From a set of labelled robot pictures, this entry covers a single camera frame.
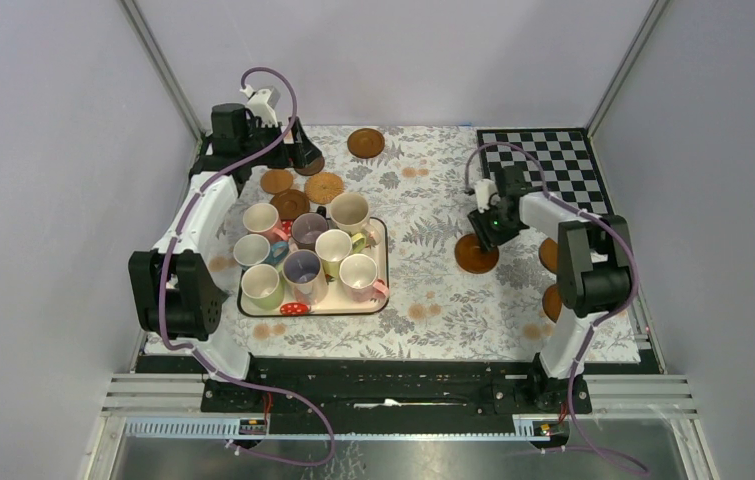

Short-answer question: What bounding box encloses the woven rattan coaster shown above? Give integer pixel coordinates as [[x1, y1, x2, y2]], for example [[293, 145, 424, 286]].
[[304, 172, 345, 205]]

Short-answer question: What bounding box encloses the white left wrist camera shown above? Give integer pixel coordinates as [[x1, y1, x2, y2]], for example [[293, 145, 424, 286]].
[[240, 85, 280, 128]]

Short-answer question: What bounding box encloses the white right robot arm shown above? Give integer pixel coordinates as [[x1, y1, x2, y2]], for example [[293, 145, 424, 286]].
[[465, 172, 637, 412]]

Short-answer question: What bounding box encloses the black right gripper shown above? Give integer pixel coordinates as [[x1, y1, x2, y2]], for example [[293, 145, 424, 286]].
[[468, 200, 520, 254]]

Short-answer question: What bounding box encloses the purple cup dark handle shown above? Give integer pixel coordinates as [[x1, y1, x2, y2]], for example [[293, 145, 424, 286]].
[[290, 206, 330, 250]]

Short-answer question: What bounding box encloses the large cream cup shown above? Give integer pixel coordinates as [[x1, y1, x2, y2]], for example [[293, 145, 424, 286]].
[[328, 192, 383, 246]]

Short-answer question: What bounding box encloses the white cup pink front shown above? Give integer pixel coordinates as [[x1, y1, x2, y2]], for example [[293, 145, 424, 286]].
[[339, 254, 390, 303]]

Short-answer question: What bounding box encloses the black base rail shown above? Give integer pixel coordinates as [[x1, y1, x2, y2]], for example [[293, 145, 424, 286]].
[[201, 358, 592, 435]]

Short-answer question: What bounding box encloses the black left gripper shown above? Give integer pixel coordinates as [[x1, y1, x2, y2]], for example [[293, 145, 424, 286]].
[[240, 116, 320, 169]]

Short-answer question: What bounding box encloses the lilac cup centre front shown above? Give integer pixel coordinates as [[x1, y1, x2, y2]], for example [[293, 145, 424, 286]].
[[282, 250, 329, 306]]

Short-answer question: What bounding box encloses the black white chessboard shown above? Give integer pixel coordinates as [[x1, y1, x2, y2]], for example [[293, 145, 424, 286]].
[[466, 128, 614, 215]]

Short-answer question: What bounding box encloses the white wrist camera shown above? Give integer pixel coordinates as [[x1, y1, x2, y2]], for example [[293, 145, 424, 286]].
[[473, 179, 498, 213], [240, 85, 280, 128]]

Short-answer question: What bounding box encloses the cream tray with black rim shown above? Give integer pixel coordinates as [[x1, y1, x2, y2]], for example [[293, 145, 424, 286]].
[[237, 212, 389, 317]]

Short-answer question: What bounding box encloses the white cup pink handle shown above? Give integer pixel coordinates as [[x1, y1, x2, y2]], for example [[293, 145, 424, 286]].
[[242, 203, 289, 243]]

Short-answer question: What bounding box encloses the dark walnut coaster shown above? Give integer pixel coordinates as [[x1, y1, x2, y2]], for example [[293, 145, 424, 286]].
[[294, 157, 325, 177]]

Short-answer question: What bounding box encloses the white cup yellow handle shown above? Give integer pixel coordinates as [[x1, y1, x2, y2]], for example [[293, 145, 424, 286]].
[[315, 229, 368, 277]]

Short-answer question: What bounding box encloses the brown ridged wooden coaster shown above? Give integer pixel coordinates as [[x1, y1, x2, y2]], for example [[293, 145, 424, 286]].
[[454, 233, 500, 274]]

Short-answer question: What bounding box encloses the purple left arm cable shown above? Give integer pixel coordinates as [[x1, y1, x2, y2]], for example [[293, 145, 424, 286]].
[[156, 66, 338, 468]]

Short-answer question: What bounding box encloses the white cup blue handle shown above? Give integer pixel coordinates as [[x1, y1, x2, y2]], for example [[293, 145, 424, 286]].
[[232, 234, 289, 270]]

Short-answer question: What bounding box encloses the light bamboo coaster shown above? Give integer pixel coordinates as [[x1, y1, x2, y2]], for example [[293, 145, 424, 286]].
[[260, 169, 294, 195]]

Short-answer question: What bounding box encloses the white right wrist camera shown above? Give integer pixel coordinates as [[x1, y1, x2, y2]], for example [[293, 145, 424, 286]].
[[473, 179, 498, 213]]

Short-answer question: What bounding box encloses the white cup green body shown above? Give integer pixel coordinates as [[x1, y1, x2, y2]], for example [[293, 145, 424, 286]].
[[240, 264, 285, 310]]

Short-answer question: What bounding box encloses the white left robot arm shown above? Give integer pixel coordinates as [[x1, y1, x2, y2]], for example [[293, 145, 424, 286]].
[[128, 103, 323, 411]]

